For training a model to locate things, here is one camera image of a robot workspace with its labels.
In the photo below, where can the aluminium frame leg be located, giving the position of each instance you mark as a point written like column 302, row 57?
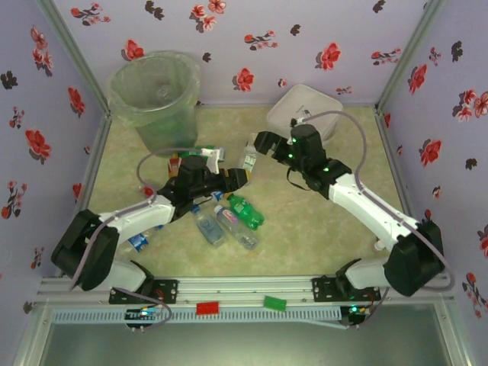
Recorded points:
column 32, row 335
column 453, row 335

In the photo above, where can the crushed green soda bottle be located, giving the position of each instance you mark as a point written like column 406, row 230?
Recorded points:
column 188, row 153

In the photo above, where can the clear bottle blue print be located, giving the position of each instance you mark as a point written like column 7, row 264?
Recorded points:
column 209, row 228

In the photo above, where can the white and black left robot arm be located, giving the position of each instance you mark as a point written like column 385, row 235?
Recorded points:
column 141, row 217

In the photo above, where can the aluminium table side rail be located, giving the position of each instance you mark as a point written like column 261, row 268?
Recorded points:
column 95, row 152
column 392, row 152

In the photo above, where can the translucent grey waste bin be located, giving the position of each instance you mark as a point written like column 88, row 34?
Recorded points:
column 167, row 114

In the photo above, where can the red plastic tag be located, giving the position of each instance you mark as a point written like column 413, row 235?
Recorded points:
column 208, row 308

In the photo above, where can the white lidded plastic box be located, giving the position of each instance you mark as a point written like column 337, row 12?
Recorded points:
column 305, row 97

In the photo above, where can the green plastic tag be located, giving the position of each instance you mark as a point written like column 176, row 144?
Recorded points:
column 275, row 303

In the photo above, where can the clear bottle pink label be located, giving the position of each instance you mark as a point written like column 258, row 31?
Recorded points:
column 232, row 219

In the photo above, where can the grey metal shelf panel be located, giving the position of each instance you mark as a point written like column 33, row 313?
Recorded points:
column 244, row 343

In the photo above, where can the aluminium frame post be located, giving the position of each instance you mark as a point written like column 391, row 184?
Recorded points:
column 72, row 49
column 411, row 49

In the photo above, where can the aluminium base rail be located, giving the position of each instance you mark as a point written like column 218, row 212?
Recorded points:
column 244, row 289

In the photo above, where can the clear bottle green label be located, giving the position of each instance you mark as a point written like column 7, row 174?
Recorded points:
column 249, row 158

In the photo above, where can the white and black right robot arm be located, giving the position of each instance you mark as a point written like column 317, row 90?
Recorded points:
column 366, row 206

